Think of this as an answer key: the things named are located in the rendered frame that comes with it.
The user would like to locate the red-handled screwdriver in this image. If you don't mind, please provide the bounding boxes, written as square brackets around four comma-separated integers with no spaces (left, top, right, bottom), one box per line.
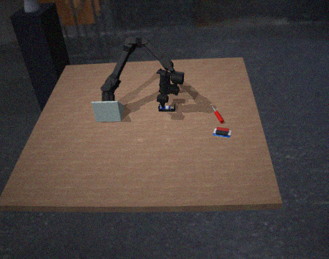
[212,106,224,123]

